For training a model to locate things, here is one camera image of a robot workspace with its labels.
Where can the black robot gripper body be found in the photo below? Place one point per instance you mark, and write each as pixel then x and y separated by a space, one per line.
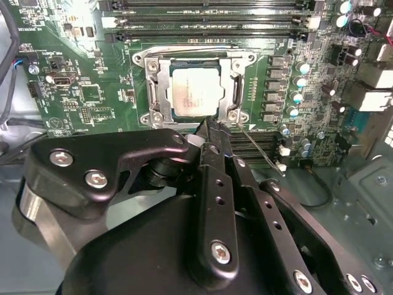
pixel 147 255

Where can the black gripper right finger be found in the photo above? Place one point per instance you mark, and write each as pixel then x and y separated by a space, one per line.
pixel 270 209

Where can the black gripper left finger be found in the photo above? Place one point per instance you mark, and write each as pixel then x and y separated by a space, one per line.
pixel 92 153

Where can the metal socket cover frame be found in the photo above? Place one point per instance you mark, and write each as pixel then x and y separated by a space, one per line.
pixel 164 77

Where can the silver CPU plate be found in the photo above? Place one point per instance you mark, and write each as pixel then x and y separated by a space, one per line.
pixel 196 89

